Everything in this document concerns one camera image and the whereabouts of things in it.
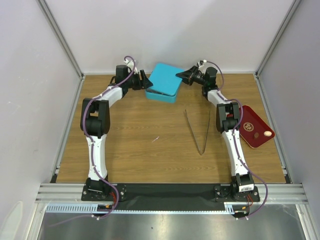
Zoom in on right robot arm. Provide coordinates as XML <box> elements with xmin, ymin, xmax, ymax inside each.
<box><xmin>176</xmin><ymin>65</ymin><xmax>260</xmax><ymax>203</ymax></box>

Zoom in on purple cable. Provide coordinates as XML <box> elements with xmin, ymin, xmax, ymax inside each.
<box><xmin>203</xmin><ymin>60</ymin><xmax>270</xmax><ymax>221</ymax></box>
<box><xmin>48</xmin><ymin>55</ymin><xmax>137</xmax><ymax>226</ymax></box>

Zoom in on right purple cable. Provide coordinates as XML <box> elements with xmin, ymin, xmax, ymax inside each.
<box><xmin>203</xmin><ymin>60</ymin><xmax>270</xmax><ymax>221</ymax></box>

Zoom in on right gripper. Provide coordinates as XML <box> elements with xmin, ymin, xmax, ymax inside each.
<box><xmin>175</xmin><ymin>65</ymin><xmax>207</xmax><ymax>86</ymax></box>

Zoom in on beige oval chocolate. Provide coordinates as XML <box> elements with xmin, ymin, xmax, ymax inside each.
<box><xmin>263</xmin><ymin>131</ymin><xmax>273</xmax><ymax>137</ymax></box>

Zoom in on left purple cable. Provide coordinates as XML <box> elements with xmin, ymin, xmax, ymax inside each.
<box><xmin>48</xmin><ymin>55</ymin><xmax>137</xmax><ymax>226</ymax></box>

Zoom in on slotted cable duct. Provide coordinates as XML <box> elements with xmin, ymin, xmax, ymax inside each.
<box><xmin>46</xmin><ymin>203</ymin><xmax>249</xmax><ymax>216</ymax></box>

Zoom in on metal tongs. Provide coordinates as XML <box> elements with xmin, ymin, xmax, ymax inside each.
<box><xmin>183</xmin><ymin>109</ymin><xmax>211</xmax><ymax>156</ymax></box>

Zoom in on brown round chocolate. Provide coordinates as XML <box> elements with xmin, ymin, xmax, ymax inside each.
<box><xmin>253</xmin><ymin>132</ymin><xmax>259</xmax><ymax>139</ymax></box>

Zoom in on teal box lid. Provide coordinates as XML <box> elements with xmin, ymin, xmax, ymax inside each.
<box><xmin>147</xmin><ymin>63</ymin><xmax>184</xmax><ymax>96</ymax></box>

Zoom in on teal chocolate box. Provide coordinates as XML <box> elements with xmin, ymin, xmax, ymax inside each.
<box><xmin>145</xmin><ymin>88</ymin><xmax>178</xmax><ymax>104</ymax></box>

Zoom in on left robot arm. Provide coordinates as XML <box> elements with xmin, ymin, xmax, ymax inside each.
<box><xmin>80</xmin><ymin>65</ymin><xmax>153</xmax><ymax>201</ymax></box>

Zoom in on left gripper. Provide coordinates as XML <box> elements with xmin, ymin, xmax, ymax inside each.
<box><xmin>124</xmin><ymin>70</ymin><xmax>153</xmax><ymax>91</ymax></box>

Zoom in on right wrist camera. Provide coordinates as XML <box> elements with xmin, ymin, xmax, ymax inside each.
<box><xmin>196</xmin><ymin>59</ymin><xmax>207</xmax><ymax>70</ymax></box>

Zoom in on right aluminium frame post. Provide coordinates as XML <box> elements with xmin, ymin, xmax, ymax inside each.
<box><xmin>255</xmin><ymin>0</ymin><xmax>303</xmax><ymax>77</ymax></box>

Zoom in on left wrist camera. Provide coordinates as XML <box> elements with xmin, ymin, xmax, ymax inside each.
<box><xmin>124</xmin><ymin>58</ymin><xmax>138</xmax><ymax>75</ymax></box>

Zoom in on red chocolate tray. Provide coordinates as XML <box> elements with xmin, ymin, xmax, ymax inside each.
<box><xmin>239</xmin><ymin>105</ymin><xmax>276</xmax><ymax>149</ymax></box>

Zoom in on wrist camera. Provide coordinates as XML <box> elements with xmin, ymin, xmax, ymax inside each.
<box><xmin>196</xmin><ymin>59</ymin><xmax>207</xmax><ymax>70</ymax></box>
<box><xmin>124</xmin><ymin>58</ymin><xmax>138</xmax><ymax>75</ymax></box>

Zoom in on left aluminium frame post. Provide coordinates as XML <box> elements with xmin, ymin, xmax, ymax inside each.
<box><xmin>36</xmin><ymin>0</ymin><xmax>84</xmax><ymax>80</ymax></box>

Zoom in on aluminium frame post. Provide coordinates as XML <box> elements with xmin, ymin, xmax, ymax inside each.
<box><xmin>255</xmin><ymin>0</ymin><xmax>303</xmax><ymax>77</ymax></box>
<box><xmin>36</xmin><ymin>0</ymin><xmax>84</xmax><ymax>80</ymax></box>

